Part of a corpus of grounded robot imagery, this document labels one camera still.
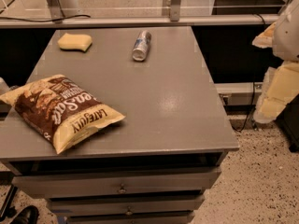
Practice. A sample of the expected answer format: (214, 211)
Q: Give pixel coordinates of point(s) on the black shoe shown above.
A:
(29, 215)

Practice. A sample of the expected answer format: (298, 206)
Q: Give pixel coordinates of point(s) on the metal frame rail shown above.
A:
(84, 22)

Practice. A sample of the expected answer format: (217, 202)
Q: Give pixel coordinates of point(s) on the grey drawer cabinet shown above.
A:
(152, 167)

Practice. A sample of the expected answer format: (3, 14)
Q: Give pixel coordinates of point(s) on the yellow sponge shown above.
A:
(76, 42)

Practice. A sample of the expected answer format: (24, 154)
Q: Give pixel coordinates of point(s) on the silver redbull can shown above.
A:
(142, 46)

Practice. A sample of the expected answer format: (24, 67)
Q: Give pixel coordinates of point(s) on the brown chip bag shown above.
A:
(60, 110)

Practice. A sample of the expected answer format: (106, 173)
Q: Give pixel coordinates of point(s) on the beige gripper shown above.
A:
(289, 36)

